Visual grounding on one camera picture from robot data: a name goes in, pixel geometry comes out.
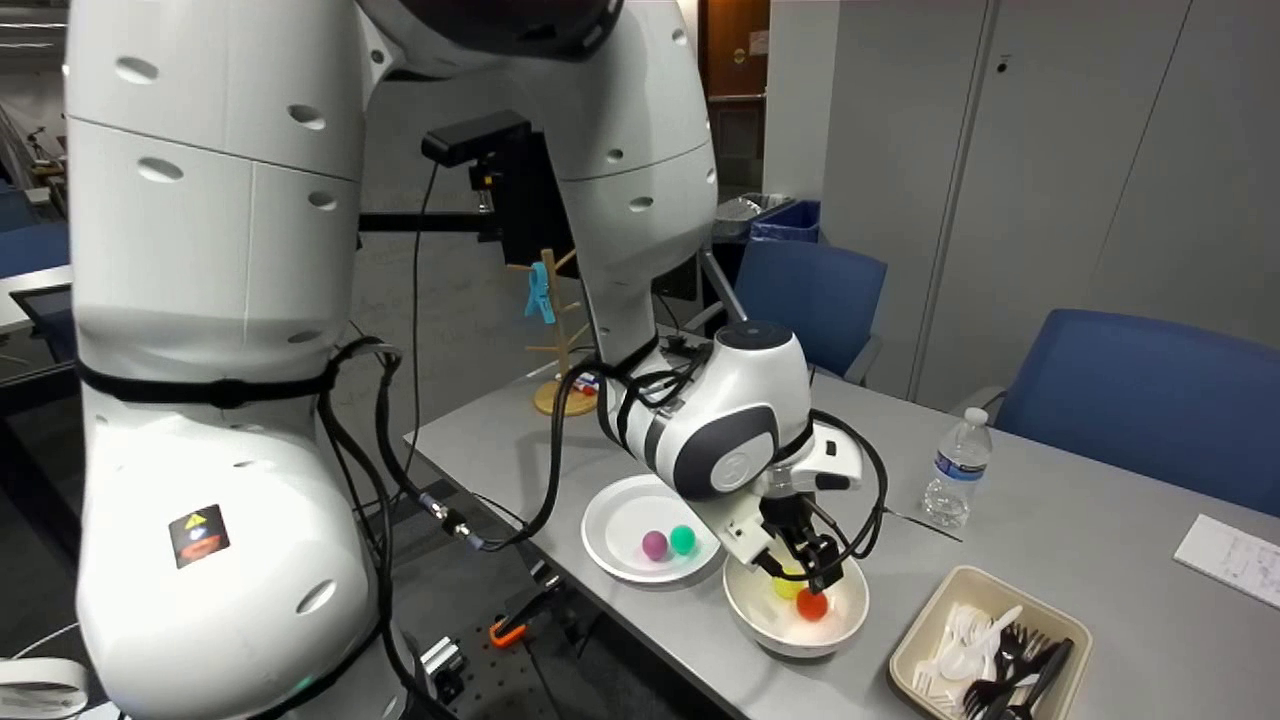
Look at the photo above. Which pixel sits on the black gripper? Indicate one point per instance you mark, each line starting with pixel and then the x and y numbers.
pixel 789 504

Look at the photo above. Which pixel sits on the orange ball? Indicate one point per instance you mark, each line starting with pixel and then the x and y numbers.
pixel 814 605

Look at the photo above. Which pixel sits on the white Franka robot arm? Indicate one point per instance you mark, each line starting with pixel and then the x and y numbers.
pixel 215 267

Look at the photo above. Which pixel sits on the yellow ball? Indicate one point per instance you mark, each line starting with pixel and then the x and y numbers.
pixel 787 590

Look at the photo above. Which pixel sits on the deep white plastic bowl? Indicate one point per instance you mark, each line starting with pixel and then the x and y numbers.
pixel 847 623

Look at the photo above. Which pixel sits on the green ball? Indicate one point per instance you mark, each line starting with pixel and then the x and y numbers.
pixel 683 536

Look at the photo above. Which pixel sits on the purple ball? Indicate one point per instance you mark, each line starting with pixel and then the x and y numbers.
pixel 654 546

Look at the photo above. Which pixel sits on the shallow white plastic bowl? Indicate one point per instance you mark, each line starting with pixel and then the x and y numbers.
pixel 614 532

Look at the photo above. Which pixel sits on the beige cutlery tray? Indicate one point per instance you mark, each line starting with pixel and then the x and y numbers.
pixel 933 615

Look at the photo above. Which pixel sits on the clear plastic water bottle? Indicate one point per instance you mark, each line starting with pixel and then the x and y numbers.
pixel 959 473

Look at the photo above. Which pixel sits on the white plastic cutlery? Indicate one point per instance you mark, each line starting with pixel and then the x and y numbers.
pixel 952 655

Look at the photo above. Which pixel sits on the black plastic cutlery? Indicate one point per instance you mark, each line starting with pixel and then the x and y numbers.
pixel 1026 667

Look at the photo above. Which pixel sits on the blue chair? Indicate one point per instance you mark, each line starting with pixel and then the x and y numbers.
pixel 1161 400
pixel 814 303

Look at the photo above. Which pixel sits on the orange round disc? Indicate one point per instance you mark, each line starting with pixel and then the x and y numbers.
pixel 561 400

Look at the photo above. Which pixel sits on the orange black clamp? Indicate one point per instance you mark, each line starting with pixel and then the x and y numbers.
pixel 512 626

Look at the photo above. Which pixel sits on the blue bin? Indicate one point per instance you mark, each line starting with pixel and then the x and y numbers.
pixel 787 221

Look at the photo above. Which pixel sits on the blue figurine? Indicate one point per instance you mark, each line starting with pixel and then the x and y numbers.
pixel 537 292

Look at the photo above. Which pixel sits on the white paper sheet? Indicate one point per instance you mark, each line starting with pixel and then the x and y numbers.
pixel 1233 561

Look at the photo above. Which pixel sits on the black monitor panel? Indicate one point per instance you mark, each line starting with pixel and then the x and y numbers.
pixel 532 201

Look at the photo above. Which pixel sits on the brown door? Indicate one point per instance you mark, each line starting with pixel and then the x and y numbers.
pixel 739 105

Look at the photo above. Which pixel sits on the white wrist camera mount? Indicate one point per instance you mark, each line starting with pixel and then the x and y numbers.
pixel 747 536

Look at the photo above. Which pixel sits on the grey metal bracket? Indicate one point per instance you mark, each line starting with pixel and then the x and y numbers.
pixel 721 285

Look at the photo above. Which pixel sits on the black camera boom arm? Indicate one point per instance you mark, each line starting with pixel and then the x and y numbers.
pixel 424 221

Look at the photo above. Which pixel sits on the black stereo camera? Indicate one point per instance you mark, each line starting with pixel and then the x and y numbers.
pixel 472 138

